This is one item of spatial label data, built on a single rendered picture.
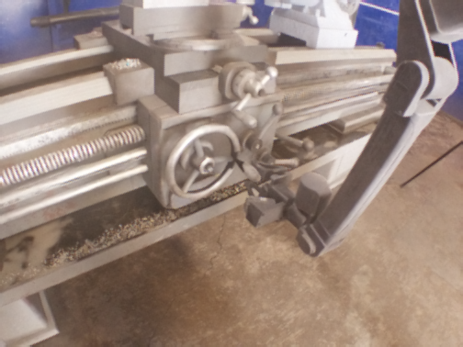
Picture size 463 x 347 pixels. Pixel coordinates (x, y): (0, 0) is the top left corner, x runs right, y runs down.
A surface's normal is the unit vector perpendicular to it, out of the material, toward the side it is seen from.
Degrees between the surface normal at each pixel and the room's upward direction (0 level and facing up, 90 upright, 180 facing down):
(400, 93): 90
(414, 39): 90
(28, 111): 36
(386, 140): 90
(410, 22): 90
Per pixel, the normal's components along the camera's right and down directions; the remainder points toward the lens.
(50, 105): 0.43, -0.32
